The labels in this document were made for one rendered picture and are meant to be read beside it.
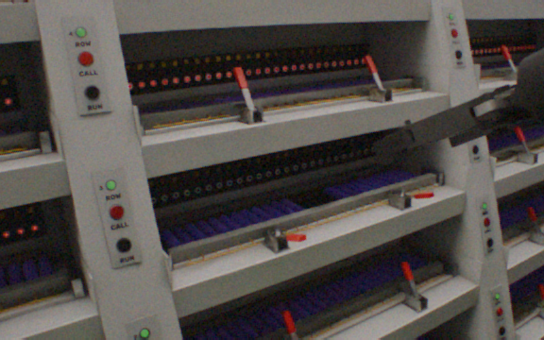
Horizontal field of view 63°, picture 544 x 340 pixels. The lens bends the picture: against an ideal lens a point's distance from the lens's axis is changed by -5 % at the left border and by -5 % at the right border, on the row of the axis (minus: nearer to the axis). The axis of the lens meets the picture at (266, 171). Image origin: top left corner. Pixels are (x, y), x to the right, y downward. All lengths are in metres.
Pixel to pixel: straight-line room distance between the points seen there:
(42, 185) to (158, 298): 0.20
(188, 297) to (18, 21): 0.41
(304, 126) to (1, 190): 0.43
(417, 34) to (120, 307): 0.75
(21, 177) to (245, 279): 0.32
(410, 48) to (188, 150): 0.56
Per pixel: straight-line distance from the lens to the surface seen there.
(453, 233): 1.03
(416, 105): 0.89
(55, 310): 0.65
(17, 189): 0.60
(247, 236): 0.72
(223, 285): 0.67
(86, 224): 0.60
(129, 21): 0.66
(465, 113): 0.48
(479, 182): 1.01
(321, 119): 0.74
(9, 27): 0.63
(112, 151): 0.61
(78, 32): 0.62
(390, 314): 0.90
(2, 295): 0.67
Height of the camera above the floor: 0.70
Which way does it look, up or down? 3 degrees down
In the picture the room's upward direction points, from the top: 11 degrees counter-clockwise
